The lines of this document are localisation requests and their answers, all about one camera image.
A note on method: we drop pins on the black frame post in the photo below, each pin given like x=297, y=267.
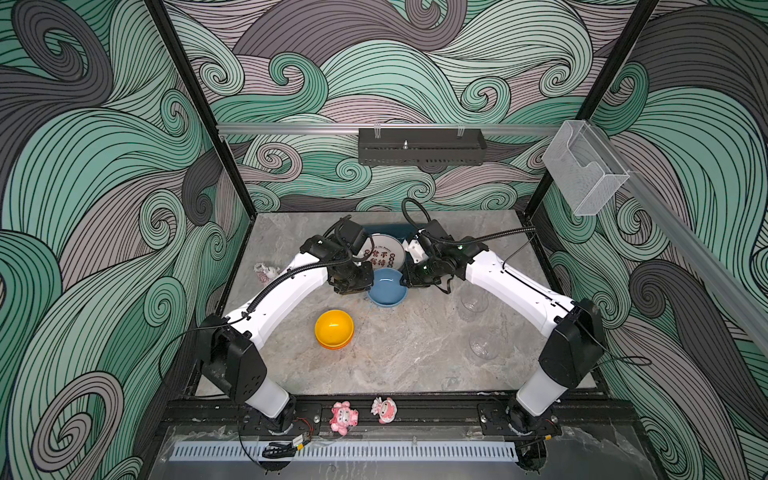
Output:
x=615, y=60
x=175, y=49

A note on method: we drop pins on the clear plastic cup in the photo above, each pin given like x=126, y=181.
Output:
x=473, y=303
x=484, y=346

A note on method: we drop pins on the pink white toy on table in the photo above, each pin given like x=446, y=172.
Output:
x=265, y=274

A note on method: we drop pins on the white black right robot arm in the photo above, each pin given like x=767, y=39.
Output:
x=573, y=329

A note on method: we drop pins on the black left rear frame post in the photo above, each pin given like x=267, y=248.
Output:
x=175, y=49

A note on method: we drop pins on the pink plush pig figure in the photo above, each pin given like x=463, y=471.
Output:
x=343, y=418

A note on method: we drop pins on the black right rear frame post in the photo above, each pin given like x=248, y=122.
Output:
x=615, y=60

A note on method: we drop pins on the aluminium wall rail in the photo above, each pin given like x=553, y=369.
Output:
x=306, y=128

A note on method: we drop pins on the white plate red green circles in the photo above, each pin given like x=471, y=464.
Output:
x=383, y=251

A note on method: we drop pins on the teal plastic bin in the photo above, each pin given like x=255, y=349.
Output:
x=401, y=231

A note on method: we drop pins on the clear plastic cup far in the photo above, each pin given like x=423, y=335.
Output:
x=473, y=303

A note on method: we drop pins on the clear plastic cup near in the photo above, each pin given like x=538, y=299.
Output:
x=484, y=346

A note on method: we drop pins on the white slotted cable duct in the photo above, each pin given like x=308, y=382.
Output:
x=413, y=450

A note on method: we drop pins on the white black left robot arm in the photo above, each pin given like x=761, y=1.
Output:
x=228, y=347

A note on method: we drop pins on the pink white small figure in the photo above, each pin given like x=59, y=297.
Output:
x=385, y=409

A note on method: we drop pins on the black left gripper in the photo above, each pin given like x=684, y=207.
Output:
x=364, y=285

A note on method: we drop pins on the yellow shallow bowl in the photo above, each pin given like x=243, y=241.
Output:
x=334, y=327

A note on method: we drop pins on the black perforated wall tray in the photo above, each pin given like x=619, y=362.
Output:
x=421, y=148

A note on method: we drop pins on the clear acrylic wall holder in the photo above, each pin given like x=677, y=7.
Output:
x=586, y=168

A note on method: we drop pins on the blue shallow bowl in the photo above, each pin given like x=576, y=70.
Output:
x=387, y=290

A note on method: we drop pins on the orange shallow bowl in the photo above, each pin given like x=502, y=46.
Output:
x=334, y=346

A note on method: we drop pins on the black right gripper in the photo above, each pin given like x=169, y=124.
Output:
x=413, y=279

